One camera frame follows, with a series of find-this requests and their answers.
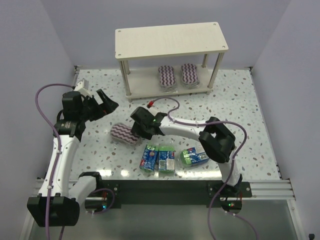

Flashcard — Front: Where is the purple wavy sponge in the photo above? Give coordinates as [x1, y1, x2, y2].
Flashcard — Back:
[110, 123, 142, 146]
[158, 65, 177, 92]
[181, 63, 200, 89]

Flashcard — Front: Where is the green sponge pack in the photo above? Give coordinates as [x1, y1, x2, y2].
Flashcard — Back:
[139, 143, 160, 174]
[158, 145, 175, 176]
[179, 145, 210, 167]

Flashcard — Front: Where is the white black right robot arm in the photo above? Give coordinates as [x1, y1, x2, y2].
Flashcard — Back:
[130, 106, 246, 191]

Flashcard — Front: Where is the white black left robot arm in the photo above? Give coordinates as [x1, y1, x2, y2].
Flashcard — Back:
[27, 89, 119, 228]

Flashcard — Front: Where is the cream two-tier wooden shelf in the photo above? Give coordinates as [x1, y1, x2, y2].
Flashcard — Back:
[115, 22, 229, 102]

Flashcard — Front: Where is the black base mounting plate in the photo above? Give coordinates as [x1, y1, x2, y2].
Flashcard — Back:
[84, 178, 251, 210]

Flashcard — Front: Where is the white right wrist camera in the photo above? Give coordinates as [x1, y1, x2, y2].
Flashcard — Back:
[148, 106, 161, 116]

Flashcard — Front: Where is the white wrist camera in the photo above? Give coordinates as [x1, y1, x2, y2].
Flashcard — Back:
[148, 106, 161, 116]
[74, 78, 93, 98]

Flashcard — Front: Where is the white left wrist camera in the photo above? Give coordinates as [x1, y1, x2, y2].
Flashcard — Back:
[74, 78, 93, 98]

